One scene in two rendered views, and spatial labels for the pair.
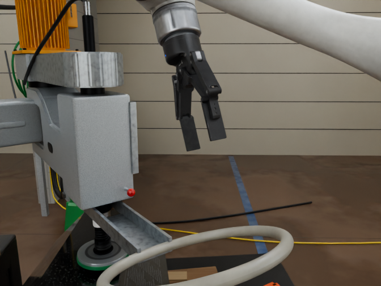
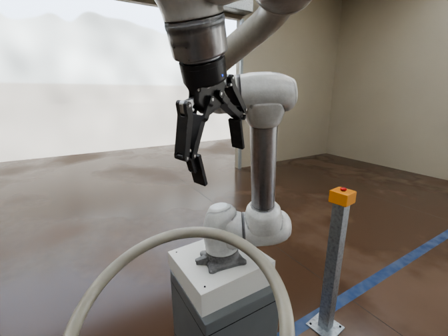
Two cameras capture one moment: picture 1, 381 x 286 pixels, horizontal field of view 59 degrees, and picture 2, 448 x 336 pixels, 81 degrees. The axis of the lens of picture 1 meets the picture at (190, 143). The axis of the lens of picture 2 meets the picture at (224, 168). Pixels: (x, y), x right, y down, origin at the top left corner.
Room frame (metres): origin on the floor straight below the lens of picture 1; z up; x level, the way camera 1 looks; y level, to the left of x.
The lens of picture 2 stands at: (0.92, 0.42, 1.67)
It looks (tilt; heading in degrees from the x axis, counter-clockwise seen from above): 16 degrees down; 237
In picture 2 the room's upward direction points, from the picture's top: straight up
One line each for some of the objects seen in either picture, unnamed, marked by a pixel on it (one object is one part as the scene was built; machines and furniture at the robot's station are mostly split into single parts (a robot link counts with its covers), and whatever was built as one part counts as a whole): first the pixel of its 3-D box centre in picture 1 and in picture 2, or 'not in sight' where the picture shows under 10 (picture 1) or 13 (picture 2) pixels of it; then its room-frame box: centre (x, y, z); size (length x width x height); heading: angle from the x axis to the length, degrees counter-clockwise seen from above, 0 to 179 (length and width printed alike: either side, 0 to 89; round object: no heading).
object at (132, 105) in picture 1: (130, 137); not in sight; (1.30, 0.24, 1.40); 0.08 x 0.03 x 0.28; 36
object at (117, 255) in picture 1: (103, 251); not in sight; (1.29, 0.37, 0.90); 0.21 x 0.21 x 0.01
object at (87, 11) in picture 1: (88, 28); not in sight; (1.29, 0.37, 1.81); 0.04 x 0.04 x 0.17
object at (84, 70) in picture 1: (64, 71); not in sight; (1.58, 0.58, 1.64); 0.96 x 0.25 x 0.17; 36
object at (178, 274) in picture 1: (170, 276); not in sight; (2.27, 0.15, 0.09); 0.25 x 0.10 x 0.01; 91
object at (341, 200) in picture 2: not in sight; (333, 263); (-0.56, -0.48, 0.54); 0.20 x 0.20 x 1.09; 5
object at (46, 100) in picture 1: (70, 136); not in sight; (1.62, 0.59, 1.33); 0.74 x 0.23 x 0.49; 36
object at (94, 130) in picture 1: (89, 146); not in sight; (1.36, 0.42, 1.35); 0.36 x 0.22 x 0.45; 36
